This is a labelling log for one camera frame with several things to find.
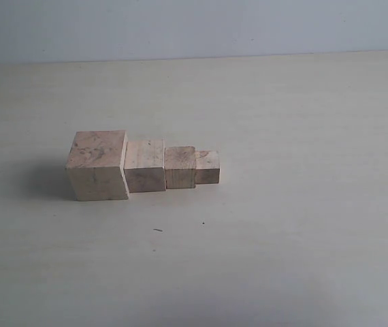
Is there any smallest wooden cube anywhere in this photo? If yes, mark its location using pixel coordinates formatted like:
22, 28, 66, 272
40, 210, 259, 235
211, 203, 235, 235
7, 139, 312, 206
195, 151, 221, 185

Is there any second largest wooden cube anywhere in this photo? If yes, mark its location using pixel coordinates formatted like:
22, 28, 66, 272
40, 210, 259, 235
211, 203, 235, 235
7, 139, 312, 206
124, 139, 166, 193

